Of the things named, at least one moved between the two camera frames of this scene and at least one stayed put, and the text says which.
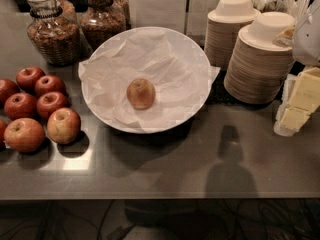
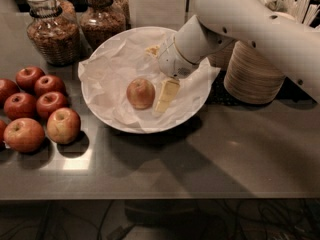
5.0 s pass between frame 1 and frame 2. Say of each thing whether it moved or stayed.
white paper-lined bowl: stayed
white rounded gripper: moved
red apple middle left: stayed
